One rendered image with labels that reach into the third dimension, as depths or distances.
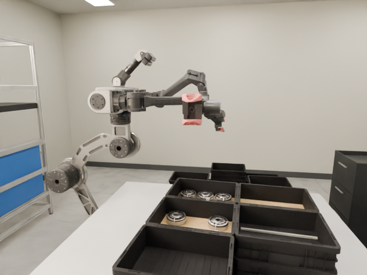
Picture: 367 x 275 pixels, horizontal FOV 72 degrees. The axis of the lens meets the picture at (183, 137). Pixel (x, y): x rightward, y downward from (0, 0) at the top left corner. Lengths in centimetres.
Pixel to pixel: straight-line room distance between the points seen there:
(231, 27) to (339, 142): 255
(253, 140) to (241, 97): 75
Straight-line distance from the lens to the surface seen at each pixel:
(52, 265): 148
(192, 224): 139
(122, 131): 173
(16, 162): 306
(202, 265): 114
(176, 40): 452
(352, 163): 266
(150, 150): 473
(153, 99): 139
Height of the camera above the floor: 153
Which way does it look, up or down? 11 degrees down
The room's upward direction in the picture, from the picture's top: straight up
